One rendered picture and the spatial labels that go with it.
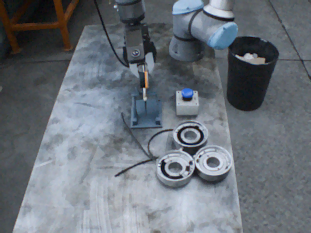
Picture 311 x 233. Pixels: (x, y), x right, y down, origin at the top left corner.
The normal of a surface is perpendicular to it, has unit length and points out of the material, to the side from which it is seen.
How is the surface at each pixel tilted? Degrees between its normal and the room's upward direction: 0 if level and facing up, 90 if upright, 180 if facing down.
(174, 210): 0
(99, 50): 0
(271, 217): 0
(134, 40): 31
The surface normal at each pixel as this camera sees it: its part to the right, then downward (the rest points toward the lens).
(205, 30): -0.75, 0.26
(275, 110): -0.04, -0.70
